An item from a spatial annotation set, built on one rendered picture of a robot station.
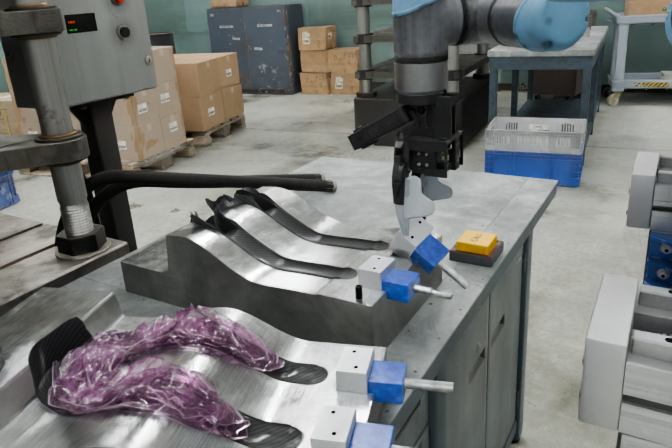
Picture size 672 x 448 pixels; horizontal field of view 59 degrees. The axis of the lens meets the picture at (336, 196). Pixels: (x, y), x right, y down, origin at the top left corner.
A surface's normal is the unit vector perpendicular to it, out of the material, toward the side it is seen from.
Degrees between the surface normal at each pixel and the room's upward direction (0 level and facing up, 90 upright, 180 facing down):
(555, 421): 0
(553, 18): 90
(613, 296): 0
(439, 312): 0
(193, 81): 90
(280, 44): 90
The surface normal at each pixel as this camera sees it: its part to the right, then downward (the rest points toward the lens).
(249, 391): 0.36, -0.84
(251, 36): -0.40, 0.32
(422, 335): -0.06, -0.94
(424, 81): -0.03, 0.33
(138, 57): 0.86, 0.12
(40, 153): 0.38, 0.29
